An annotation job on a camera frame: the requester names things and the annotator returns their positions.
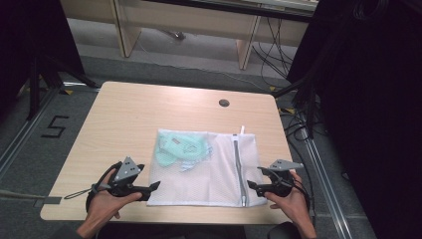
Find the white mesh laundry bag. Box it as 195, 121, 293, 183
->
146, 124, 269, 208

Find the black metal stand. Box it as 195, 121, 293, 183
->
271, 76, 326, 140
25, 55, 101, 121

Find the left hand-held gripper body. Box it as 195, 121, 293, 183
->
87, 156, 147, 211

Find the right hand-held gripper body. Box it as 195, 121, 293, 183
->
257, 158, 305, 198

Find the mint green garment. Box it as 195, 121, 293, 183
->
154, 130, 214, 173

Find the bundle of black cables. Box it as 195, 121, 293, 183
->
252, 17, 300, 88

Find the person's left hand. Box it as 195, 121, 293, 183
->
85, 168, 143, 232

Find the black curtain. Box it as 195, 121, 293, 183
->
286, 0, 422, 239
0, 0, 86, 111

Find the metal floor rail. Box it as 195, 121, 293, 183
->
0, 87, 62, 180
300, 126, 354, 239

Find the light wooden desk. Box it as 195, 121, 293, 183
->
59, 0, 319, 72

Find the black wrist strap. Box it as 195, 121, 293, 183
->
63, 186, 98, 201

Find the black cable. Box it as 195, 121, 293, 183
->
278, 106, 317, 220

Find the person's right hand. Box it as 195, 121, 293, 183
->
264, 170, 315, 231

